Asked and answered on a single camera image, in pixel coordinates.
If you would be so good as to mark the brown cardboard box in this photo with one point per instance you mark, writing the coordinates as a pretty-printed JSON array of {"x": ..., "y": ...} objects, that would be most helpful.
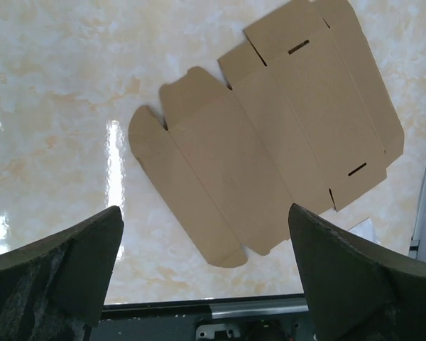
[{"x": 302, "y": 117}]

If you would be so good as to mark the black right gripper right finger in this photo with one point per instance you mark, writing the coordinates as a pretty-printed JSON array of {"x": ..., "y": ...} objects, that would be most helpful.
[{"x": 356, "y": 289}]

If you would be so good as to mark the clear plastic scrap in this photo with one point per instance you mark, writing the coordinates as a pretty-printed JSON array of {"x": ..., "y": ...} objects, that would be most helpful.
[{"x": 365, "y": 230}]

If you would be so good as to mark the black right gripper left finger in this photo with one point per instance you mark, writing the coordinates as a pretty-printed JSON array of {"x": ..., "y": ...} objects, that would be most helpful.
[{"x": 55, "y": 288}]

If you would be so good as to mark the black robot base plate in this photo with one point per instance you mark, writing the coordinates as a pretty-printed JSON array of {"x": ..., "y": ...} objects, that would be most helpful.
[{"x": 280, "y": 317}]

